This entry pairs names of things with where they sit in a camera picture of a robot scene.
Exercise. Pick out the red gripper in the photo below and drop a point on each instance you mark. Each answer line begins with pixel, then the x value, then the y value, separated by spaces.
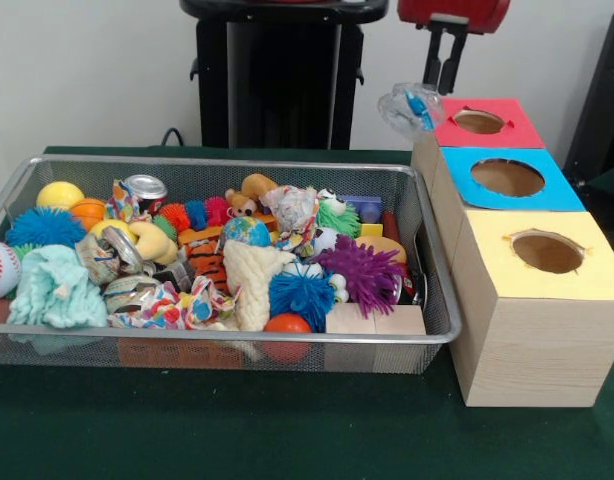
pixel 487 12

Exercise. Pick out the wooden box with three holes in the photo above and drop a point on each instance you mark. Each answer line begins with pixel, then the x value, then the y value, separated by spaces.
pixel 537 350

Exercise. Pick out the shallow mesh bin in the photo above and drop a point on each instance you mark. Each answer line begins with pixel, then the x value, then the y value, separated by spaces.
pixel 87 355

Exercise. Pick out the black upright stand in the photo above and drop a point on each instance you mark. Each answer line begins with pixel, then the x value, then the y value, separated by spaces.
pixel 602 100

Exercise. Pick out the green spiky ball with eyes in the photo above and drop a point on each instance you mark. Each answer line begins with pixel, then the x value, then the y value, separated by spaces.
pixel 337 215

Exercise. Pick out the green covered side table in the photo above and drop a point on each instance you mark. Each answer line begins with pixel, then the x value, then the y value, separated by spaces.
pixel 612 182

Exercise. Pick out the small soccer ball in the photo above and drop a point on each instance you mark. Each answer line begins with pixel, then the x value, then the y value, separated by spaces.
pixel 327 241

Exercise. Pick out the purple spiky ball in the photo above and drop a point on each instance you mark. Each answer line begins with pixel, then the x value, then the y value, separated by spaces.
pixel 367 275

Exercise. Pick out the globe print ball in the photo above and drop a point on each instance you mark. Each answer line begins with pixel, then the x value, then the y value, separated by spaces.
pixel 246 231

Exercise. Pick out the blue spiky ball with eyes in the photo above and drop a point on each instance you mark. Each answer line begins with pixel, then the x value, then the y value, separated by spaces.
pixel 302 295

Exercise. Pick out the smooth orange ball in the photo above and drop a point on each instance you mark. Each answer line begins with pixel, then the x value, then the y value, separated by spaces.
pixel 287 325

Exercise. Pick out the black soda can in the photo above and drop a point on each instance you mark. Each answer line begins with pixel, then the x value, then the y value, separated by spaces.
pixel 147 192

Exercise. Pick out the yellow ball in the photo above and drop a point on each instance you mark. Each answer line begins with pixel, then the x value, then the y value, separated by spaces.
pixel 59 195

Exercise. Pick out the dark green table cloth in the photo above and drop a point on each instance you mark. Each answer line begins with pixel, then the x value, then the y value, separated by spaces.
pixel 237 430

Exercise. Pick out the mint green cloth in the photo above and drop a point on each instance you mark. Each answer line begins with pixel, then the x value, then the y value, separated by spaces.
pixel 57 295

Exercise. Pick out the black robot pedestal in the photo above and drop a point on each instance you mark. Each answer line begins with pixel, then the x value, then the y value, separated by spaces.
pixel 287 100

